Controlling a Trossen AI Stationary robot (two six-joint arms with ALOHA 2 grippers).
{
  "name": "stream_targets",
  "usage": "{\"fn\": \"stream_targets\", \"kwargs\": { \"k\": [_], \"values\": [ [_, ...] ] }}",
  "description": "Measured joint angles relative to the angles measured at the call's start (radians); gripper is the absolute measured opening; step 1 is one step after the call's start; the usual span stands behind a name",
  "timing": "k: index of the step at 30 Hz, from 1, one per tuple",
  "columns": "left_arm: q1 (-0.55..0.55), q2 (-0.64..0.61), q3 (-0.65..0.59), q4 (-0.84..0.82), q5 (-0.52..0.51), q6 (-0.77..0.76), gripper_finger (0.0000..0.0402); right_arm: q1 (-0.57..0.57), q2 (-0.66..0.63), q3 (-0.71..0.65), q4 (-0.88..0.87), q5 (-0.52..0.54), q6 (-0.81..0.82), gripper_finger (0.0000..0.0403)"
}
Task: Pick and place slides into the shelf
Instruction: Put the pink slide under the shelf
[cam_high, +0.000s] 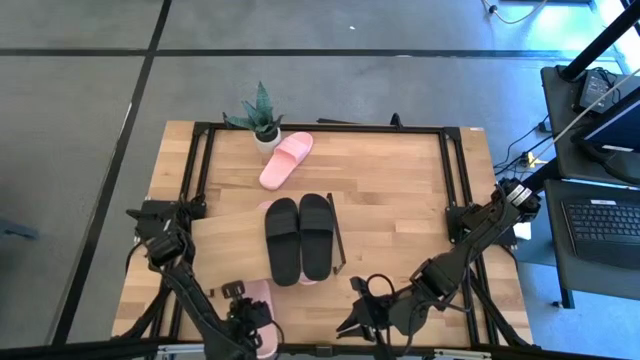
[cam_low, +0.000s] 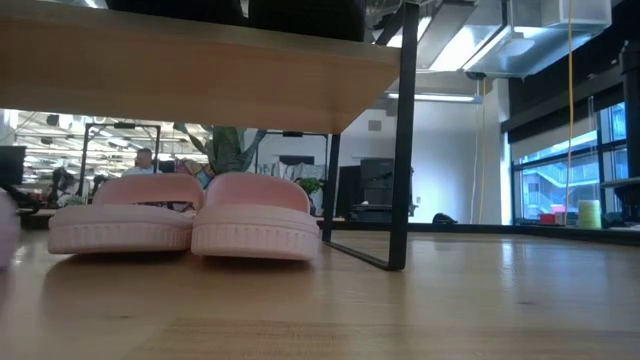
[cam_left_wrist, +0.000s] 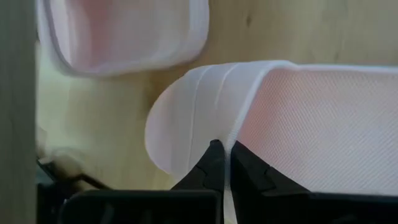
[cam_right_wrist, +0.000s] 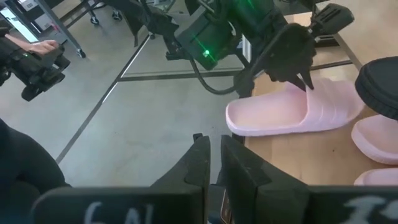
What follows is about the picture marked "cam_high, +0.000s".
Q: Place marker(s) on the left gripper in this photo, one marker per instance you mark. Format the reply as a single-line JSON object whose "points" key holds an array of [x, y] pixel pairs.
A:
{"points": [[252, 322]]}

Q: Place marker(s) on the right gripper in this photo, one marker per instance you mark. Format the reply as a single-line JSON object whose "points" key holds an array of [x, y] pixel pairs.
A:
{"points": [[395, 315]]}

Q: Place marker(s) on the wooden shelf black legs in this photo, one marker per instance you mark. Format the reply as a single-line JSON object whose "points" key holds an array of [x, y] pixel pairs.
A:
{"points": [[225, 250]]}

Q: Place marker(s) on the black rubber slide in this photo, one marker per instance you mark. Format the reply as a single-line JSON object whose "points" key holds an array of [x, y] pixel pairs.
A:
{"points": [[282, 245], [316, 240]]}

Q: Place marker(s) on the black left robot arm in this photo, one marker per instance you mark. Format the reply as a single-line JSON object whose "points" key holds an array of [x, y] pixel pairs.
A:
{"points": [[200, 310]]}

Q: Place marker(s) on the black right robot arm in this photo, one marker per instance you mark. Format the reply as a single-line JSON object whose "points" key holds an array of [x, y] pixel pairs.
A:
{"points": [[475, 240]]}

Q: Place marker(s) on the potted snake plant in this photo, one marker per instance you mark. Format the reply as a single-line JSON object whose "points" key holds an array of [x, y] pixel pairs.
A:
{"points": [[262, 120]]}

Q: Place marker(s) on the white paper sheet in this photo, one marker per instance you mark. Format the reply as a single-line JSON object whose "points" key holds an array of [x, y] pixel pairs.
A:
{"points": [[523, 231]]}

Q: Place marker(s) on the black laptop desk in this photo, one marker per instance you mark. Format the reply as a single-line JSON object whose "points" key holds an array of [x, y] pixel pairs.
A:
{"points": [[552, 240]]}

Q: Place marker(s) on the small black clamp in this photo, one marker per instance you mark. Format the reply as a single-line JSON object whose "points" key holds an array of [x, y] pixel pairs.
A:
{"points": [[396, 121]]}

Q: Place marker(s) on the grey-blue floor object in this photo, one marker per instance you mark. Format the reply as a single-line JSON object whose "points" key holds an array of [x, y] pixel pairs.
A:
{"points": [[17, 231]]}

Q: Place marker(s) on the black diagonal beam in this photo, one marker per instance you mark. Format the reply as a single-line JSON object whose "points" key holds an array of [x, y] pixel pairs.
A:
{"points": [[600, 42], [542, 175]]}

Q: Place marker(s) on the yellow plug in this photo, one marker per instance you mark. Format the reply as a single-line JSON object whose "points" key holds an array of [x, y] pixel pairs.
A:
{"points": [[534, 161]]}

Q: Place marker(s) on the black laptop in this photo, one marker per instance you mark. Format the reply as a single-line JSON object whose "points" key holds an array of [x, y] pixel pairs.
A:
{"points": [[600, 225]]}

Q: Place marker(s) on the black equipment cart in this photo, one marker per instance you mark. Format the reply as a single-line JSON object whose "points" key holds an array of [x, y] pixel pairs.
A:
{"points": [[555, 100]]}

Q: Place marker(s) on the thin white rod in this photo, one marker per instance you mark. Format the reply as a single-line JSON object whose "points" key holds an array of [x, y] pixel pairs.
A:
{"points": [[595, 107]]}

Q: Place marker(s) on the dark monitor screen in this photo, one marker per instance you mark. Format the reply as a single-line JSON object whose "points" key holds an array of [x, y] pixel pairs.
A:
{"points": [[620, 125]]}

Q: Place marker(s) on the black power adapter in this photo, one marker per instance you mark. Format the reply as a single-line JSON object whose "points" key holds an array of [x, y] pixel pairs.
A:
{"points": [[594, 90]]}

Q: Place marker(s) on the silver frame bracket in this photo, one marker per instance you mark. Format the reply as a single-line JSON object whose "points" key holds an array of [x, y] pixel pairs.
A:
{"points": [[185, 349], [462, 354]]}

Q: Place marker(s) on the black table frame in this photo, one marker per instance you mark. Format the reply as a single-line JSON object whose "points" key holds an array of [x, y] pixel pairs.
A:
{"points": [[325, 128]]}

